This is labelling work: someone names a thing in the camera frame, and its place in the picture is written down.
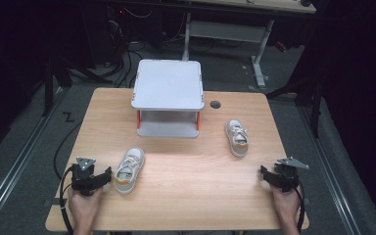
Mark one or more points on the black metal stand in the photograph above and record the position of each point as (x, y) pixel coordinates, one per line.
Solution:
(48, 91)
(316, 107)

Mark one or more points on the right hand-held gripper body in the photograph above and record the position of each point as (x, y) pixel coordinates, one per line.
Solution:
(287, 176)

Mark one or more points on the grey tape strip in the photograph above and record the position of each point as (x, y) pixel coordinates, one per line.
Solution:
(306, 200)
(57, 201)

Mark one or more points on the person's right hand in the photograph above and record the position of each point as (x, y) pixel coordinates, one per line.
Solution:
(287, 207)

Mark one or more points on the metal floor rail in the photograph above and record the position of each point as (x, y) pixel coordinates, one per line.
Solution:
(19, 163)
(329, 176)

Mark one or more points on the person's left hand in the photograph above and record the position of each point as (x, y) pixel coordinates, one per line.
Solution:
(84, 209)

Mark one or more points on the white two-tier shoe rack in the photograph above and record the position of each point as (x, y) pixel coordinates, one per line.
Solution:
(168, 84)

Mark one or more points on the black table grommet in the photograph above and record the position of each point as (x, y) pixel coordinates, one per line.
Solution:
(215, 104)

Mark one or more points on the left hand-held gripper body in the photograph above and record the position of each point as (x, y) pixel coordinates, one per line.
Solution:
(82, 179)

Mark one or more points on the desk with white legs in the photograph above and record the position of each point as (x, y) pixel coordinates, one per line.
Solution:
(228, 31)

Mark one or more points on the white sneaker tan heel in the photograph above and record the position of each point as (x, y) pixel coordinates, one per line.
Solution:
(237, 138)
(129, 171)

